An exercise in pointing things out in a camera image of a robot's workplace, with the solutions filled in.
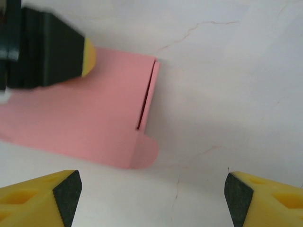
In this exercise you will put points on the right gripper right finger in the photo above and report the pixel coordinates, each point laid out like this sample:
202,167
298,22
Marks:
267,203

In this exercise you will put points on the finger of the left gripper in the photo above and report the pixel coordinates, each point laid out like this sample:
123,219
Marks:
64,52

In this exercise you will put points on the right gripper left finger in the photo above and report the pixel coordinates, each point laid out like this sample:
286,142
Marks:
35,203

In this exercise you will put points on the pink paper box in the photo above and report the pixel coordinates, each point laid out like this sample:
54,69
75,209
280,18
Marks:
94,113

